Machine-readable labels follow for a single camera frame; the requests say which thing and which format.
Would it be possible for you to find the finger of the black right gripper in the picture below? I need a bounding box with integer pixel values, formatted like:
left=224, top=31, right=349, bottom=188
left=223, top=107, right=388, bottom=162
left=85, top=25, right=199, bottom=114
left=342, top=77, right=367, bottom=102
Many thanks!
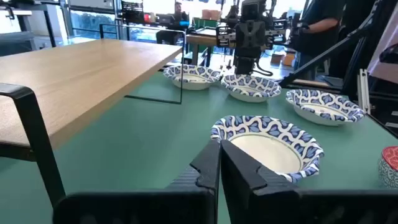
left=235, top=20, right=251, bottom=58
left=250, top=20, right=266, bottom=58

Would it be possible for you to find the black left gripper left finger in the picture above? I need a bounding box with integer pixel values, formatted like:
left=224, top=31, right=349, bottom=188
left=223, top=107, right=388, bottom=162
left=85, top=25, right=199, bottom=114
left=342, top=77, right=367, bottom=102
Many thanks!
left=52, top=139, right=221, bottom=224

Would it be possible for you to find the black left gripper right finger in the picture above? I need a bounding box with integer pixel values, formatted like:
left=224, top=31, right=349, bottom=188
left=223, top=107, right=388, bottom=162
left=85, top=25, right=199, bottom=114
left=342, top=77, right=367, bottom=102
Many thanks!
left=220, top=139, right=398, bottom=224

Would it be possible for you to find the blue white patterned paper bowl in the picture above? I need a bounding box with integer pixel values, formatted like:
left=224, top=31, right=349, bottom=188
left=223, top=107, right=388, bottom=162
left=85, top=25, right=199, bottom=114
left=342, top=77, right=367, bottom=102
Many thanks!
left=210, top=115, right=325, bottom=184
left=220, top=73, right=282, bottom=103
left=285, top=88, right=365, bottom=127
left=162, top=64, right=222, bottom=91

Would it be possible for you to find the red zigzag patterned ceramic bowl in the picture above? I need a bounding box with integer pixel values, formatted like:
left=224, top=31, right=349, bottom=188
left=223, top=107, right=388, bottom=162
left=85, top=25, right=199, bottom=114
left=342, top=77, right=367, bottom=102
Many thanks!
left=377, top=146, right=398, bottom=189

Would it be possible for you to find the person's forearm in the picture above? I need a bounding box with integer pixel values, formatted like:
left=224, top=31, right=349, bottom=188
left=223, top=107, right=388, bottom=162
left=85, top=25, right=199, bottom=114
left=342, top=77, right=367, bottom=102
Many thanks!
left=306, top=17, right=340, bottom=34

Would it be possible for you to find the wooden background table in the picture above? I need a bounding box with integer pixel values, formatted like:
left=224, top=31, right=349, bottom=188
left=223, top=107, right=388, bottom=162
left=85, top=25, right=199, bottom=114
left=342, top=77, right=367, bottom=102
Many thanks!
left=185, top=29, right=237, bottom=67

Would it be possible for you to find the green crate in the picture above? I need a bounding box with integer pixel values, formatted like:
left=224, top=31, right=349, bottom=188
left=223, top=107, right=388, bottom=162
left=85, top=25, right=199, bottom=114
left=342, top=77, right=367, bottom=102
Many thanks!
left=192, top=17, right=218, bottom=30

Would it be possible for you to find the pink cardboard box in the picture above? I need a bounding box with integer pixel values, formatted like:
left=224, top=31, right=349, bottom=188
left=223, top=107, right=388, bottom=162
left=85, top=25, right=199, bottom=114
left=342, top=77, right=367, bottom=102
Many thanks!
left=201, top=9, right=222, bottom=21

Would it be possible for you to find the brown cardboard box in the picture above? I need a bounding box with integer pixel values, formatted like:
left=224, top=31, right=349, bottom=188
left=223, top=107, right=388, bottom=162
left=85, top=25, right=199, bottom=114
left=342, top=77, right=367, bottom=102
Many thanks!
left=282, top=53, right=296, bottom=67
left=269, top=52, right=284, bottom=65

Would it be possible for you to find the person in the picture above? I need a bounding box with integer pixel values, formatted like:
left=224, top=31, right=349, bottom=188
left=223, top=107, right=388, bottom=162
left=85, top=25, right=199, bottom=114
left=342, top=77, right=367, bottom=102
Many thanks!
left=292, top=0, right=346, bottom=81
left=155, top=1, right=191, bottom=46

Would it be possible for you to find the green table mat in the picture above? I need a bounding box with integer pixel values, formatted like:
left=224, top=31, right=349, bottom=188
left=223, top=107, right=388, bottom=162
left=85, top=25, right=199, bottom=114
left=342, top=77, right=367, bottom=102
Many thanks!
left=0, top=71, right=398, bottom=224

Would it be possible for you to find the silver aluminium profile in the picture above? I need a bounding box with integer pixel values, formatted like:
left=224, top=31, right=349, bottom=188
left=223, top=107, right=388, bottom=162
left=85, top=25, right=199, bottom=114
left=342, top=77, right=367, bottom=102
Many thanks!
left=357, top=68, right=371, bottom=114

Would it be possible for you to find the grey cabinet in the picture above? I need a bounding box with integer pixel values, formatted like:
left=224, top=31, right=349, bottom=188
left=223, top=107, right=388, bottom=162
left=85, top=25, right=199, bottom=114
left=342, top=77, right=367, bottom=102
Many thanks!
left=0, top=29, right=68, bottom=57

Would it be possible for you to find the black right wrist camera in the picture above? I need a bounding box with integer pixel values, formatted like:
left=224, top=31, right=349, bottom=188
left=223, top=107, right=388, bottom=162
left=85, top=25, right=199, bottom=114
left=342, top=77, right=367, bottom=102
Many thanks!
left=239, top=0, right=267, bottom=21

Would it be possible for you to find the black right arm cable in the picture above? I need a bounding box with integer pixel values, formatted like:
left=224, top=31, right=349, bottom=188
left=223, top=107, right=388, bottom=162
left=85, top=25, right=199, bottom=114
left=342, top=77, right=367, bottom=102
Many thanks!
left=254, top=57, right=274, bottom=77

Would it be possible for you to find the black metal table frame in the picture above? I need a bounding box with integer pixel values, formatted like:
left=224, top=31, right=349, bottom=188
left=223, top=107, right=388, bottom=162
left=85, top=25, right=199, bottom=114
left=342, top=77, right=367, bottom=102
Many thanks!
left=278, top=0, right=398, bottom=138

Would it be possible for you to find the wooden shelf black metal frame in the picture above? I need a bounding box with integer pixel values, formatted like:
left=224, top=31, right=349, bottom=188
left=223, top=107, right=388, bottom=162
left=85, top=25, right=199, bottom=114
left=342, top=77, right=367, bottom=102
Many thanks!
left=0, top=23, right=187, bottom=209

